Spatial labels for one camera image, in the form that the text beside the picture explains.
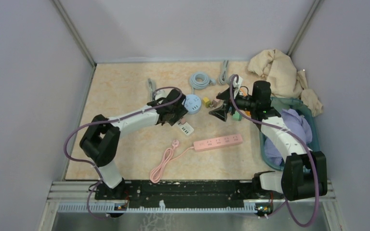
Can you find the white usb charger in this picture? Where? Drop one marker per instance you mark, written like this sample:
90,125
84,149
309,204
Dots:
185,128

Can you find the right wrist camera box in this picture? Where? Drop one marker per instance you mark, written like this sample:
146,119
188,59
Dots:
237,82

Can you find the teal plastic basket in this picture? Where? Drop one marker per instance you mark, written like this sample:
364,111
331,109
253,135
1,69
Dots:
303,111

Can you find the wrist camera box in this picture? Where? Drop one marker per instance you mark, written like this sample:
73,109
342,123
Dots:
160,94
237,82

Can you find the round blue socket hub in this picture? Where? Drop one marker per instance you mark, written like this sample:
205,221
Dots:
192,104

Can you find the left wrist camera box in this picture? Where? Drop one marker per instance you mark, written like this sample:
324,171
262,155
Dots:
160,94

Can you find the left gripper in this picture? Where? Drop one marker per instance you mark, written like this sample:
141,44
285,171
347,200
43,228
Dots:
181,111

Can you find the lavender cloth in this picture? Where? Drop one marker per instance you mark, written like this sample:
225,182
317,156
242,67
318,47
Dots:
298,125

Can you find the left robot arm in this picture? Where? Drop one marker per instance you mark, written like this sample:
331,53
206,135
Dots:
101,138

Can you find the brown plug adapter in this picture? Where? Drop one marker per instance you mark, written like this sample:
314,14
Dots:
214,103

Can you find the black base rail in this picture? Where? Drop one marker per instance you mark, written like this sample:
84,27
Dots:
185,194

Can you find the pink power strip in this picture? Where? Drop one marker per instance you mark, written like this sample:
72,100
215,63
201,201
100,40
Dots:
217,143

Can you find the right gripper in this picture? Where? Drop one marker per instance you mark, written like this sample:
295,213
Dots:
220,112

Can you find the green plug adapter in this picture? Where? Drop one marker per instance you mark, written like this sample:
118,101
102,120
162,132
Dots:
237,116

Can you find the beige cloth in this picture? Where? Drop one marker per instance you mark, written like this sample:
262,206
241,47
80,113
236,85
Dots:
285,79

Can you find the orange power strip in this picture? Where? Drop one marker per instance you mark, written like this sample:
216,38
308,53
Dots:
243,92

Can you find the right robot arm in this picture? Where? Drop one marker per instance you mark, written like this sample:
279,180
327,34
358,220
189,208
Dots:
305,172

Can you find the yellow plug adapter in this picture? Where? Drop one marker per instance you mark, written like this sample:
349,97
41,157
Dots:
206,102

